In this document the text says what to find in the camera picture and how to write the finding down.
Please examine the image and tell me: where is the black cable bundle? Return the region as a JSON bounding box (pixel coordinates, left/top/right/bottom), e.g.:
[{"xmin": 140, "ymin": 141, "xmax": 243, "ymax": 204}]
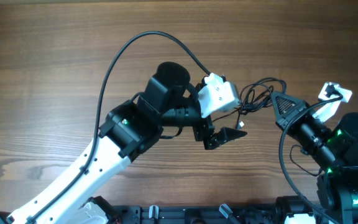
[{"xmin": 211, "ymin": 77, "xmax": 288, "ymax": 130}]

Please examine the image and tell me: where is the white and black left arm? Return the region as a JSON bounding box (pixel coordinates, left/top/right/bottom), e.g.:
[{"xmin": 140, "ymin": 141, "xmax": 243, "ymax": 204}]
[{"xmin": 0, "ymin": 62, "xmax": 245, "ymax": 223}]

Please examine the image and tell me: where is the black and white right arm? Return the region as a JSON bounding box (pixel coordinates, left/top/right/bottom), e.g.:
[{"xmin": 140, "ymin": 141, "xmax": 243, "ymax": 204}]
[{"xmin": 271, "ymin": 90, "xmax": 358, "ymax": 223}]

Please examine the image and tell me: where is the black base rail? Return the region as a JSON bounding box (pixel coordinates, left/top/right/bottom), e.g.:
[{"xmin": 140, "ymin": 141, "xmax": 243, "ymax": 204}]
[{"xmin": 113, "ymin": 203, "xmax": 332, "ymax": 224}]

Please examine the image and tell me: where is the black left camera cable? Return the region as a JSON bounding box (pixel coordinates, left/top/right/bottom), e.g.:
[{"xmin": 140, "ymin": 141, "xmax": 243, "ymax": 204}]
[{"xmin": 23, "ymin": 30, "xmax": 213, "ymax": 224}]

